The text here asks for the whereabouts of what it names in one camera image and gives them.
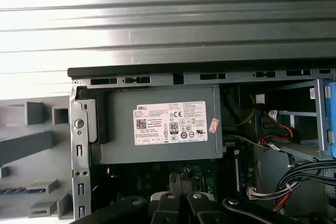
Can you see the blue RAM stick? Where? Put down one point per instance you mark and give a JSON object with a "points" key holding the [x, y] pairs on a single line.
{"points": [[13, 191]]}

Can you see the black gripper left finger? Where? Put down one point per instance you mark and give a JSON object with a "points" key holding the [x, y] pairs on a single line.
{"points": [[168, 211]]}

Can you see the black PC case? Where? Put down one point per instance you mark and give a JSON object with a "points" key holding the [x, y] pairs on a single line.
{"points": [[78, 134]]}

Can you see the green motherboard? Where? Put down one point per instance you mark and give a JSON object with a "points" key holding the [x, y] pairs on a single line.
{"points": [[210, 171]]}

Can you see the installed dark RAM stick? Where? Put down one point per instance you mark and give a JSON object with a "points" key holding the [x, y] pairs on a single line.
{"points": [[238, 174]]}

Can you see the grey power supply unit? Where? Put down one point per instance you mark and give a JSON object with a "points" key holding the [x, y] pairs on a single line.
{"points": [[118, 129]]}

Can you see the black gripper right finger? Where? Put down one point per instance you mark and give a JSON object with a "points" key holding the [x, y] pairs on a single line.
{"points": [[202, 211]]}

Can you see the grey parts rack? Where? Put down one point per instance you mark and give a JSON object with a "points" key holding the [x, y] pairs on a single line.
{"points": [[26, 142]]}

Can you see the tall metal drive cage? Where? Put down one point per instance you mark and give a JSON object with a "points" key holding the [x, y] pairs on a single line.
{"points": [[320, 108]]}

